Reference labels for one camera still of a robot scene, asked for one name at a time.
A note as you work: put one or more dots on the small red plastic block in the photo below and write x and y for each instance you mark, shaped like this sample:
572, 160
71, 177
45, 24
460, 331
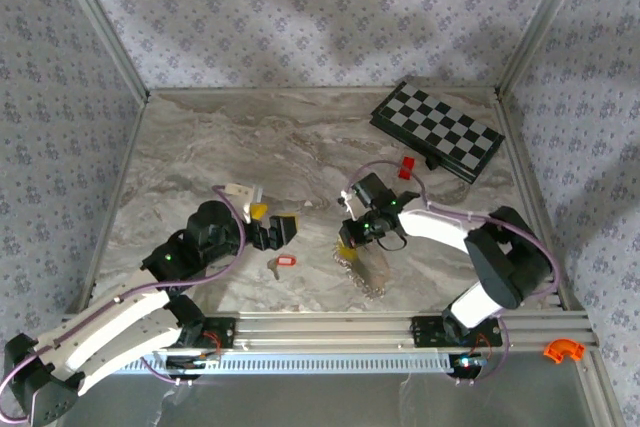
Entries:
406, 168

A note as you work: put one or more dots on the small circuit board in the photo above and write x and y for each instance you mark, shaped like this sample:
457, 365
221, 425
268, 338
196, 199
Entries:
472, 362
192, 362

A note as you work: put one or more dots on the aluminium side rail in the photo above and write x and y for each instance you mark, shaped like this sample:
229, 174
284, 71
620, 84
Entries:
535, 197
112, 202

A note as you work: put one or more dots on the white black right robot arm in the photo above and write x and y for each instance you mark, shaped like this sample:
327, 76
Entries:
505, 262

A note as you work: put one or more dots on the clear plastic bag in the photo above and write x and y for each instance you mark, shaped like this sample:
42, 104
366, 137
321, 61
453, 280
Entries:
273, 268

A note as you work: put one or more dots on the aluminium front rail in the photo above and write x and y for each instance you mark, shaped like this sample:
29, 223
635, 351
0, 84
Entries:
325, 329

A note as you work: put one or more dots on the aluminium frame post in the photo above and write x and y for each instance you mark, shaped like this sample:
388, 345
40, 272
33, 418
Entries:
540, 22
107, 29

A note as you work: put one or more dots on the folded black white chessboard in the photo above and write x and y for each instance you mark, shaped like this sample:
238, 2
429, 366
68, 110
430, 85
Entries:
440, 122

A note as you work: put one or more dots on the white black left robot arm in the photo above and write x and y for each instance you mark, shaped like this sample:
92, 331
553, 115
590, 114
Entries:
110, 327

